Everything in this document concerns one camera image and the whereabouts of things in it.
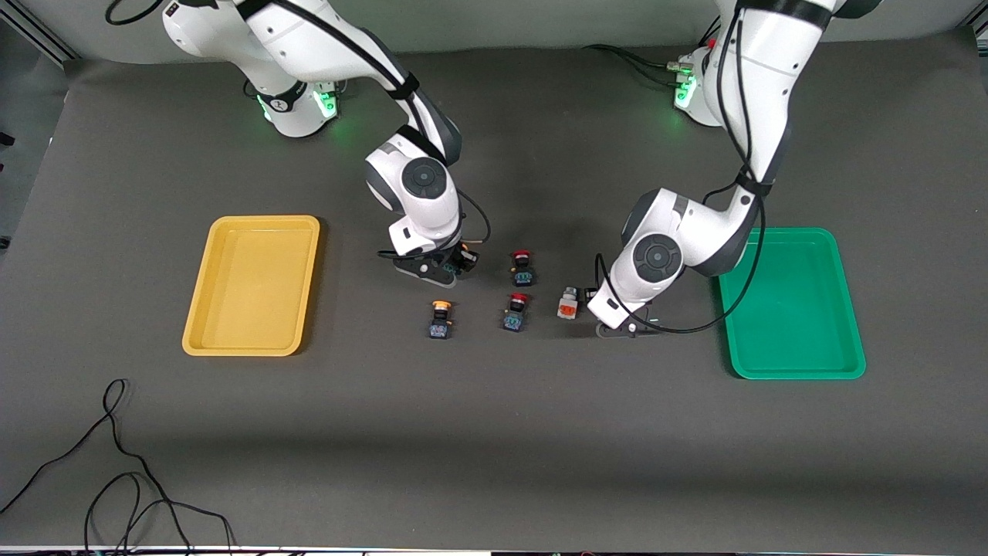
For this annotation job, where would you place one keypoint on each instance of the white button with orange block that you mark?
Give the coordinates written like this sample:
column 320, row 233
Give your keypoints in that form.
column 567, row 309

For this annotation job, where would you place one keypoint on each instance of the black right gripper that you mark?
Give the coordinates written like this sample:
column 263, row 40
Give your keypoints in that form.
column 455, row 259

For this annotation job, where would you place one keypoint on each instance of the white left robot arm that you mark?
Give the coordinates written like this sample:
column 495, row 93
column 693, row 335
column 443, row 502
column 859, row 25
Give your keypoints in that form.
column 695, row 232

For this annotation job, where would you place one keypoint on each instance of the red push button switch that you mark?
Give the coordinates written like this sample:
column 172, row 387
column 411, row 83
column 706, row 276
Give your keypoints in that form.
column 522, row 276
column 514, row 320

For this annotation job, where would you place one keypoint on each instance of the aluminium frame rail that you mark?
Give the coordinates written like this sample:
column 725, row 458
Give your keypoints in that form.
column 38, row 37
column 982, row 27

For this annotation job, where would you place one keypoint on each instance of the yellow plastic tray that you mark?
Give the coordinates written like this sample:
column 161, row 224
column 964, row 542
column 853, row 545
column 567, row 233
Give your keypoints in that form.
column 251, row 286

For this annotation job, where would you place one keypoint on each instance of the green plastic tray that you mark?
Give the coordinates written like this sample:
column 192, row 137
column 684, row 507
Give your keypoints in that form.
column 803, row 309

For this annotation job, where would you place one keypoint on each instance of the dark grey table mat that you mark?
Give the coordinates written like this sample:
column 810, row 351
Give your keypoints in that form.
column 494, row 463

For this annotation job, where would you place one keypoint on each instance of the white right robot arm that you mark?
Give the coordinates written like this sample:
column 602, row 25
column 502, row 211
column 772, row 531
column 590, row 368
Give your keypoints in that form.
column 421, row 201

